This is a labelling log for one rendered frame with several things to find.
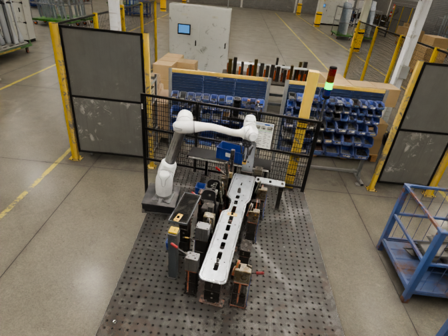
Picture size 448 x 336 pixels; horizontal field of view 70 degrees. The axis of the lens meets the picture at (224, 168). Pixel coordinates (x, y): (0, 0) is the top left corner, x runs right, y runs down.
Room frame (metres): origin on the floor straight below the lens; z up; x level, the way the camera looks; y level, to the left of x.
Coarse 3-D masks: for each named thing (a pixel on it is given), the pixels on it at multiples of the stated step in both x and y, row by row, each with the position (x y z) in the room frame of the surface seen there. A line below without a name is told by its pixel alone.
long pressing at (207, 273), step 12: (240, 180) 2.65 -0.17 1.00; (252, 180) 2.67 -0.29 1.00; (228, 192) 2.42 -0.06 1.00; (252, 192) 2.47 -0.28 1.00; (240, 204) 2.26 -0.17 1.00; (228, 216) 2.08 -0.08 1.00; (240, 216) 2.09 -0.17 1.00; (216, 228) 1.91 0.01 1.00; (240, 228) 1.95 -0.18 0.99; (216, 240) 1.78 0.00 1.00; (228, 240) 1.80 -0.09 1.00; (216, 252) 1.66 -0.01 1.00; (228, 252) 1.68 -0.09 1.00; (204, 264) 1.54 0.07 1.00; (228, 264) 1.56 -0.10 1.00; (204, 276) 1.44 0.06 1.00; (216, 276) 1.45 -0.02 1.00
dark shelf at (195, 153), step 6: (192, 150) 3.11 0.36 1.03; (198, 150) 3.13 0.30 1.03; (204, 150) 3.14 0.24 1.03; (210, 150) 3.15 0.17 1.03; (192, 156) 2.98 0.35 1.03; (198, 156) 2.99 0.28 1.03; (204, 156) 3.00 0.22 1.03; (210, 156) 3.02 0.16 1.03; (216, 162) 2.94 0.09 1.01; (222, 162) 2.93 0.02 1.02; (228, 162) 2.93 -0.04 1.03; (258, 162) 2.99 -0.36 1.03; (264, 162) 3.00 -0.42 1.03; (270, 162) 3.02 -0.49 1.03; (264, 168) 2.88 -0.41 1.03; (270, 168) 2.89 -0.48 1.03
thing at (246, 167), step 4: (252, 144) 2.83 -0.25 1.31; (256, 144) 2.82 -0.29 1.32; (252, 152) 2.82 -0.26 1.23; (248, 156) 2.83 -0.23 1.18; (252, 156) 2.82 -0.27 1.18; (248, 160) 2.83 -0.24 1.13; (252, 160) 2.82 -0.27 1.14; (248, 164) 2.83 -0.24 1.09; (252, 164) 2.82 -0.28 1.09; (244, 168) 2.83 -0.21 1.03; (248, 168) 2.83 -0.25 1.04; (252, 168) 2.82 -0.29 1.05
